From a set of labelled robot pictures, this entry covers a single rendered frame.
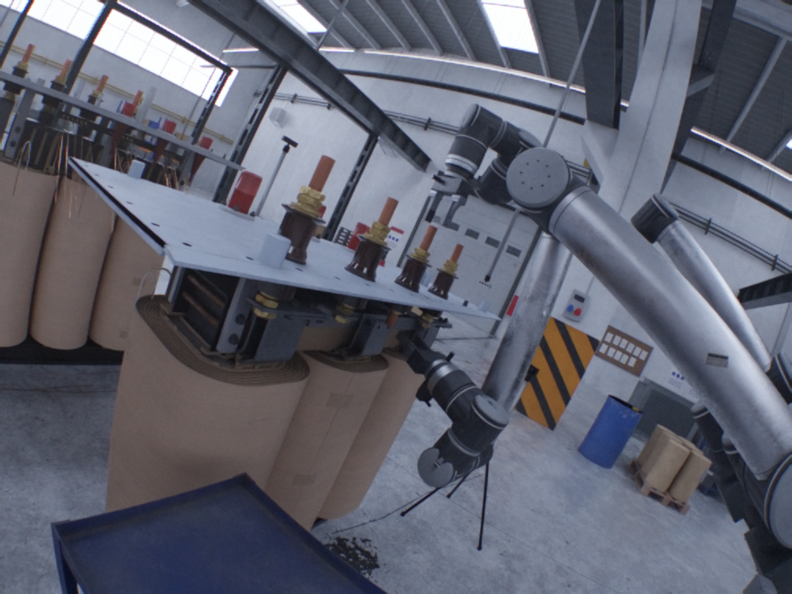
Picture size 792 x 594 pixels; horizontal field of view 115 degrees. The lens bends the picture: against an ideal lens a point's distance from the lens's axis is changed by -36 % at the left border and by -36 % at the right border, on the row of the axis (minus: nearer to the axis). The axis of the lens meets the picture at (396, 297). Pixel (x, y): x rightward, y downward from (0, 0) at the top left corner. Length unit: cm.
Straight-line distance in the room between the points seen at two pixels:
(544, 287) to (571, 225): 28
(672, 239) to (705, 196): 1412
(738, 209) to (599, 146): 1010
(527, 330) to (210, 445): 83
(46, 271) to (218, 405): 174
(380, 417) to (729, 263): 1459
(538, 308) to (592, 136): 593
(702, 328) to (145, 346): 116
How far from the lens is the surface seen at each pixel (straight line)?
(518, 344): 107
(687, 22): 854
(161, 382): 93
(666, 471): 567
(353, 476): 180
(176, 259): 47
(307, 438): 127
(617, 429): 564
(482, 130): 124
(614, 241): 81
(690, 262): 169
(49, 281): 243
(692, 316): 78
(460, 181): 118
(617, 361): 1426
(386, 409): 163
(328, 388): 119
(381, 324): 124
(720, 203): 1593
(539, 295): 106
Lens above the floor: 147
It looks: 7 degrees down
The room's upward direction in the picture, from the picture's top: 24 degrees clockwise
